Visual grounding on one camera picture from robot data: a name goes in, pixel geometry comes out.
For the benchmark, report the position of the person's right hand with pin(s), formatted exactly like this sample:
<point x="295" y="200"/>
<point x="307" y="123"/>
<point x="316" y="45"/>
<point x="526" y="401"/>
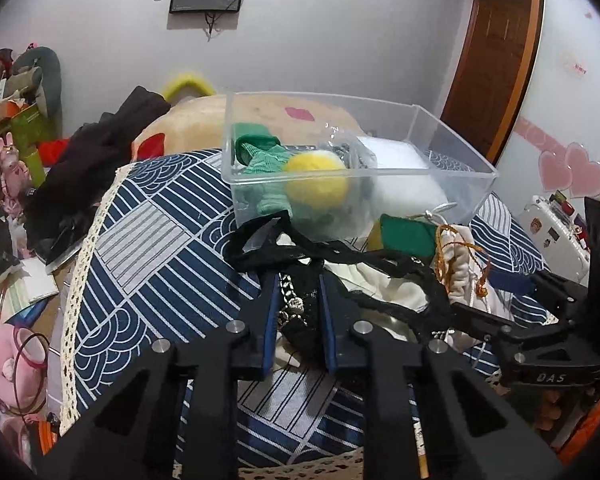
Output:
<point x="552" y="406"/>

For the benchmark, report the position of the green and yellow cloth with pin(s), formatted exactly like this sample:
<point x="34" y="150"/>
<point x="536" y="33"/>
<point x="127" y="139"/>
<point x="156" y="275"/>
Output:
<point x="405" y="237"/>

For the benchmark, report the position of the pink plush toy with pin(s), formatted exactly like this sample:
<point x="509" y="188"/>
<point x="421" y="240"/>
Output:
<point x="5" y="355"/>

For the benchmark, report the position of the white notebook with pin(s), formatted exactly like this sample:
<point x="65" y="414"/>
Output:
<point x="37" y="280"/>

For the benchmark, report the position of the grey plush toy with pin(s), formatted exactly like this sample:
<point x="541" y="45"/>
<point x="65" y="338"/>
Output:
<point x="50" y="75"/>

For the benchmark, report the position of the yellow plush item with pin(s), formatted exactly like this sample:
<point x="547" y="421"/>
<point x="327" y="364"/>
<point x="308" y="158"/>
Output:
<point x="180" y="80"/>

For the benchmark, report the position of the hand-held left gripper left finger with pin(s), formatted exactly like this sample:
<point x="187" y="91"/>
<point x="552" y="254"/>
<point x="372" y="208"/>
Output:
<point x="269" y="322"/>

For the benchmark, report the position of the clear plastic bag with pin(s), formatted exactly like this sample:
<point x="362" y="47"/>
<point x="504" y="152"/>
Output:
<point x="344" y="147"/>

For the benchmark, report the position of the blue patterned blanket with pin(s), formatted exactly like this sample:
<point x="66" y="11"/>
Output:
<point x="145" y="260"/>

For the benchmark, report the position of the black clothing pile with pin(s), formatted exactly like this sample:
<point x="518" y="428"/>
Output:
<point x="90" y="160"/>

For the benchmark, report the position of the orange object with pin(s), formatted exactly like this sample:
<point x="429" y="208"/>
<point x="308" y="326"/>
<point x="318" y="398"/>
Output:
<point x="47" y="435"/>

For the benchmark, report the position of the pink rabbit toy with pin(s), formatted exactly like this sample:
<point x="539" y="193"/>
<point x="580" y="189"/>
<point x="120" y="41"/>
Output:
<point x="12" y="160"/>

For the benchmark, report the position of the beige plush pillow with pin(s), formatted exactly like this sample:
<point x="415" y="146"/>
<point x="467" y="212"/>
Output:
<point x="195" y="125"/>

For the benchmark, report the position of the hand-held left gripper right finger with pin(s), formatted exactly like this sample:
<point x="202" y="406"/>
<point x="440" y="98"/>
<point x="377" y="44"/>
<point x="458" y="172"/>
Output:
<point x="330" y="332"/>

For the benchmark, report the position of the clear plastic box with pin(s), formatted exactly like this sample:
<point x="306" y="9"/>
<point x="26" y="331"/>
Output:
<point x="455" y="195"/>

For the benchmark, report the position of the cream cloth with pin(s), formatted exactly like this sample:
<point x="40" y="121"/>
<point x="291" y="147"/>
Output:
<point x="380" y="285"/>

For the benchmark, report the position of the white suitcase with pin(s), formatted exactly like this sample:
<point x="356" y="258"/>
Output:
<point x="550" y="240"/>

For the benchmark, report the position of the green knitted sock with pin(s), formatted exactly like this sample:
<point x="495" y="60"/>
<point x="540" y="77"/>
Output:
<point x="265" y="160"/>

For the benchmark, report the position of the pink heart stickers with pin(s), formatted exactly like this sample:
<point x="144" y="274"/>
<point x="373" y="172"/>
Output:
<point x="580" y="170"/>

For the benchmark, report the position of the red cloth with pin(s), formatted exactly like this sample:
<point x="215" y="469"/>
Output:
<point x="55" y="150"/>

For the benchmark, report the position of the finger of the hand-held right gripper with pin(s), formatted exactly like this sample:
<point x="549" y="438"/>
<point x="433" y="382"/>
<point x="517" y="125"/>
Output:
<point x="480" y="327"/>
<point x="555" y="290"/>

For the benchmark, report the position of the black lace garment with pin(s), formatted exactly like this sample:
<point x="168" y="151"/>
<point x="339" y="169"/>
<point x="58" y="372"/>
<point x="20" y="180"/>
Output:
<point x="430" y="305"/>

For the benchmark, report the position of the wooden door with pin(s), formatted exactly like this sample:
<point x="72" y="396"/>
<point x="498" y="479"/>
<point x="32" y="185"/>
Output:
<point x="495" y="60"/>

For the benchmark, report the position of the yellow pompom ball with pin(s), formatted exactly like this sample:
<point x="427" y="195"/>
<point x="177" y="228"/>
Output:
<point x="315" y="177"/>

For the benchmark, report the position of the white folded cloth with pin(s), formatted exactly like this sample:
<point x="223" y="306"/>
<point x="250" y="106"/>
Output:
<point x="400" y="155"/>

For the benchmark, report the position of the green cardboard box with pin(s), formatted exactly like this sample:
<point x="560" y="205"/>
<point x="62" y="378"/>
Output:
<point x="30" y="120"/>

